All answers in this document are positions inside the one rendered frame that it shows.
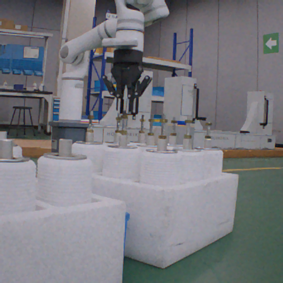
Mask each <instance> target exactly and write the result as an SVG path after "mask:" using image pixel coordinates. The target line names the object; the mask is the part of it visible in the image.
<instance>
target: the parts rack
mask: <svg viewBox="0 0 283 283"><path fill-rule="evenodd" d="M96 21H97V17H93V28H92V29H94V28H96ZM173 36H174V41H173V51H172V60H173V61H176V45H178V44H182V43H185V42H190V43H189V45H188V47H187V49H186V51H187V50H188V48H190V53H189V63H188V65H187V64H181V63H173V62H169V61H161V60H156V59H149V58H144V57H143V63H142V68H148V69H157V70H162V71H170V72H172V77H173V76H175V75H176V76H177V74H176V72H175V71H176V70H181V69H188V70H189V73H188V77H189V78H191V77H192V67H193V65H192V57H193V29H192V28H191V29H190V40H188V41H185V42H181V43H178V44H177V43H176V41H177V33H175V32H174V33H173ZM95 51H96V49H95V50H94V51H93V49H92V50H90V64H89V65H88V87H87V104H86V115H89V110H90V97H95V98H97V100H96V102H95V103H94V105H93V107H92V110H93V109H94V107H95V105H96V103H97V101H98V99H99V119H98V120H96V121H99V123H98V124H100V121H101V120H102V105H103V99H115V96H113V95H110V93H109V91H104V81H103V79H102V75H104V74H105V63H113V55H114V53H113V52H107V48H106V47H103V53H101V54H99V55H97V56H93V55H94V54H95ZM186 51H185V52H184V53H183V55H182V56H181V58H180V60H181V59H182V57H183V56H184V55H185V53H186ZM180 60H179V61H180ZM93 61H95V62H96V61H99V62H102V69H101V80H100V78H99V75H98V72H97V69H96V67H95V65H94V63H93ZM93 66H94V68H95V69H94V70H95V72H96V74H97V77H98V79H99V82H100V86H99V87H93V88H91V83H92V67H93ZM176 68H181V69H176ZM94 88H99V89H100V91H98V92H92V93H90V92H91V89H94ZM151 102H153V103H161V104H163V103H164V97H161V96H154V95H152V99H151ZM92 110H91V111H92Z"/></svg>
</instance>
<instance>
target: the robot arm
mask: <svg viewBox="0 0 283 283"><path fill-rule="evenodd" d="M115 3H116V8H117V18H111V19H108V20H107V21H105V22H103V23H102V24H100V25H99V26H97V27H96V28H94V29H92V30H90V31H89V32H87V33H85V34H83V35H82V36H80V37H77V38H75V39H73V40H70V41H69V42H67V43H65V44H64V45H63V46H62V48H61V49H60V50H59V58H60V60H61V61H63V62H64V63H66V64H71V70H70V71H69V72H66V73H63V75H62V77H61V79H62V80H61V96H60V105H59V122H69V123H80V122H81V112H82V99H83V82H84V77H85V74H86V71H87V63H88V50H92V49H100V48H103V47H109V48H114V55H113V67H112V69H111V72H110V73H108V74H107V75H102V79H103V81H104V83H105V85H106V87H107V89H108V91H109V93H110V95H113V96H115V97H116V111H117V113H118V114H122V113H123V110H124V99H123V97H124V90H125V85H127V89H128V99H126V114H131V112H133V105H134V98H136V97H141V96H142V94H143V93H144V91H145V89H146V88H147V87H148V85H149V84H150V82H151V81H152V77H151V76H148V75H146V74H145V73H143V68H142V63H143V28H144V27H147V26H149V25H152V24H154V23H157V22H159V21H161V20H164V19H165V18H167V17H168V16H169V11H168V9H167V6H166V4H165V2H164V0H115ZM127 4H130V5H132V6H134V7H136V8H138V9H140V11H135V10H131V9H128V8H127V7H126V5H127ZM112 77H113V78H115V80H116V81H117V84H116V88H117V91H116V90H115V88H114V86H113V84H112ZM140 78H141V83H140V85H139V87H138V89H137V90H136V91H135V89H136V83H137V82H138V80H139V79H140Z"/></svg>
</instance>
